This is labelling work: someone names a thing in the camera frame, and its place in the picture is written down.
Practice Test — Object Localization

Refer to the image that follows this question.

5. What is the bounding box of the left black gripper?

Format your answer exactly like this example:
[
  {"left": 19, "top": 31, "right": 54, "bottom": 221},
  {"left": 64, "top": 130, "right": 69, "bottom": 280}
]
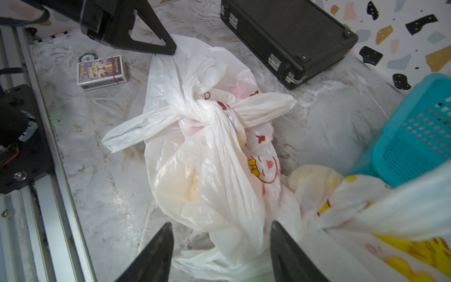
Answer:
[{"left": 24, "top": 1, "right": 177, "bottom": 55}]

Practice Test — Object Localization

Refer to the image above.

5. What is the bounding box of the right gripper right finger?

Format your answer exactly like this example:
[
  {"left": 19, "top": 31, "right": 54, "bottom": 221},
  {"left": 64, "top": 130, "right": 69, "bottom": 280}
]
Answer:
[{"left": 270, "top": 221, "right": 328, "bottom": 282}]

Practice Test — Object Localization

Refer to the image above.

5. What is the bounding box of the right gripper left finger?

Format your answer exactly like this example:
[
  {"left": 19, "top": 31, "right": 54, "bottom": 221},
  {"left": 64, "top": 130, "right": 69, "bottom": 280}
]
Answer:
[{"left": 116, "top": 222, "right": 175, "bottom": 282}]

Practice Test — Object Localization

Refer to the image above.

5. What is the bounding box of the white plastic bag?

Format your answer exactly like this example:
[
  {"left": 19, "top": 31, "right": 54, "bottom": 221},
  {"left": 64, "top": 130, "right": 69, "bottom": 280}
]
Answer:
[
  {"left": 102, "top": 35, "right": 301, "bottom": 282},
  {"left": 288, "top": 162, "right": 451, "bottom": 282}
]

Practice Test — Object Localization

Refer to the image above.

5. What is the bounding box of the playing card box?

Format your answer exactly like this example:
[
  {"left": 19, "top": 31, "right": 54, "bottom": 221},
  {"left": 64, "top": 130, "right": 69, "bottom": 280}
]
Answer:
[{"left": 77, "top": 55, "right": 128, "bottom": 91}]

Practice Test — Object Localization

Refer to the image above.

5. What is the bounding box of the black hard case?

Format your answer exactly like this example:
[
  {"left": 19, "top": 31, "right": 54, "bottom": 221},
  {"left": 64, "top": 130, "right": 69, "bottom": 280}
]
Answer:
[{"left": 220, "top": 0, "right": 358, "bottom": 90}]

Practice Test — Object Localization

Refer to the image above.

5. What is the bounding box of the teal plastic basket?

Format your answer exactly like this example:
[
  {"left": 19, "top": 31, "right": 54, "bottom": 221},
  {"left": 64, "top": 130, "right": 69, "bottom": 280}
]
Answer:
[{"left": 350, "top": 74, "right": 451, "bottom": 188}]

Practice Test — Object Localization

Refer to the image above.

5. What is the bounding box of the aluminium front rail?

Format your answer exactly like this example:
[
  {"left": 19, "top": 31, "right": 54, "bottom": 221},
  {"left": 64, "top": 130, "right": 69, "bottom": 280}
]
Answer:
[{"left": 1, "top": 27, "right": 96, "bottom": 282}]

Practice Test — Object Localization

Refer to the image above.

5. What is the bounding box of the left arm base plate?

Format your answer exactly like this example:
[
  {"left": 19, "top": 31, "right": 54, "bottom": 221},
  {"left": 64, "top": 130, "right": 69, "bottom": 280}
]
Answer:
[{"left": 1, "top": 84, "right": 54, "bottom": 194}]

